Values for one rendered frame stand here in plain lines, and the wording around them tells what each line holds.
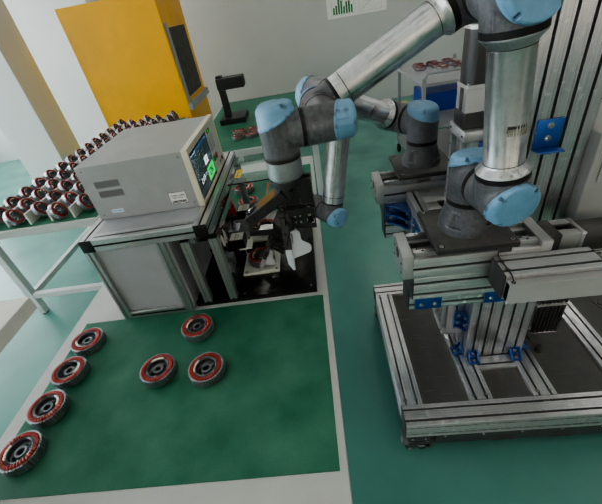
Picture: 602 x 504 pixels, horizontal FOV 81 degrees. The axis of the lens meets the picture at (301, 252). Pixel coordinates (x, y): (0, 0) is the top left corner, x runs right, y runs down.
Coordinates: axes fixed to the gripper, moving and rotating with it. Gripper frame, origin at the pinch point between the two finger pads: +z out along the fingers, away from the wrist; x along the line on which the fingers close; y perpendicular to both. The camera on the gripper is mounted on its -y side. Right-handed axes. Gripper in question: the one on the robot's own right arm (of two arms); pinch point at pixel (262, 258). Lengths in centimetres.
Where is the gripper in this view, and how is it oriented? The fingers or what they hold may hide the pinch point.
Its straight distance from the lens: 151.1
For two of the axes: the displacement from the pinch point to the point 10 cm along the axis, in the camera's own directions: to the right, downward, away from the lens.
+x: 0.6, -5.9, 8.0
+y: 9.3, 3.3, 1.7
